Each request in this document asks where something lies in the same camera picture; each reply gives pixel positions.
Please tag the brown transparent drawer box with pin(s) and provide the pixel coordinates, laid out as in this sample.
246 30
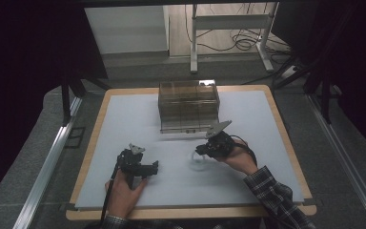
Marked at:
187 105

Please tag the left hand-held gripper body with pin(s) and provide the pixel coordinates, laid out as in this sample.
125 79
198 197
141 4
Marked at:
130 163

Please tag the white cabinet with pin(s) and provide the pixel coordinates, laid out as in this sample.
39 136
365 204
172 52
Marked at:
127 30

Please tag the black floor frame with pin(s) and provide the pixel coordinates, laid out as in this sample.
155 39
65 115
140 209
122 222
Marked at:
75 137

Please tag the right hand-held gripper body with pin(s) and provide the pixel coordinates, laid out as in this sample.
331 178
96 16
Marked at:
220 144

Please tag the black metal stand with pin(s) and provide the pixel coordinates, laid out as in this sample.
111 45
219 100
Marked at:
65 101
325 95

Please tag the aluminium rail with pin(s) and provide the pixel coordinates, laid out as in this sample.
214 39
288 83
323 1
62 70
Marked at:
346 159
47 171

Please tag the person's left hand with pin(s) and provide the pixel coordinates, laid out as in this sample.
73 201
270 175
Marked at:
122 198

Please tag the white power strip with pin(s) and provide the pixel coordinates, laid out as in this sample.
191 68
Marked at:
289 72

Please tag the white table mat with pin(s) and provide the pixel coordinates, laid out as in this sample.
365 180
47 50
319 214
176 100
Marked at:
139 127

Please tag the white metal stand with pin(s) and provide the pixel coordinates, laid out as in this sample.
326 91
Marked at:
232 22

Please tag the person's right hand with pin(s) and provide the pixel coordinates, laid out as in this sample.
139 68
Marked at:
241 159

